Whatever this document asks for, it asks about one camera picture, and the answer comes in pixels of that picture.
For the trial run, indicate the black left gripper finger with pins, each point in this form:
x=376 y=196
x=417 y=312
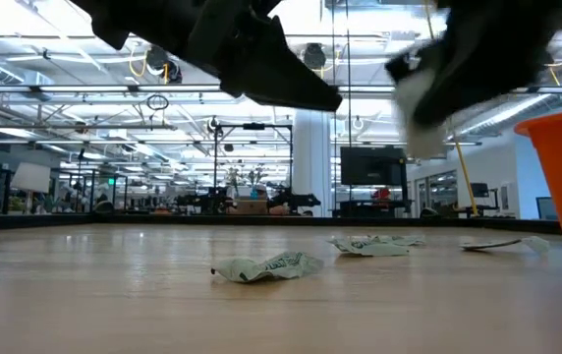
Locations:
x=271 y=69

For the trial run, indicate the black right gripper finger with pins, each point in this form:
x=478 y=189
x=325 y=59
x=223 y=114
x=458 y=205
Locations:
x=448 y=100
x=418 y=59

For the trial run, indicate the green white Truvia packet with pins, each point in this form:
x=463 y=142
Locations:
x=369 y=247
x=271 y=268
x=423 y=140
x=536 y=244
x=406 y=240

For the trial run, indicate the black background robot arm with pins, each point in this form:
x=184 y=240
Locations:
x=296 y=200

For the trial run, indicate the brown cardboard box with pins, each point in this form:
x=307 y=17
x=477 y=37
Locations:
x=251 y=206

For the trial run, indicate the blue computer screen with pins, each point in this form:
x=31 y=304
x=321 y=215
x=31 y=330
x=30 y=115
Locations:
x=547 y=209

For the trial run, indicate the white lamp shade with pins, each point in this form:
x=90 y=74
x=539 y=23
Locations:
x=30 y=177

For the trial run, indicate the black gantry frame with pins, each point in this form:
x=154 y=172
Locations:
x=253 y=126

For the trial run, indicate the black wall monitor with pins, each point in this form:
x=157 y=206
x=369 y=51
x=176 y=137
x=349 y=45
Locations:
x=372 y=167

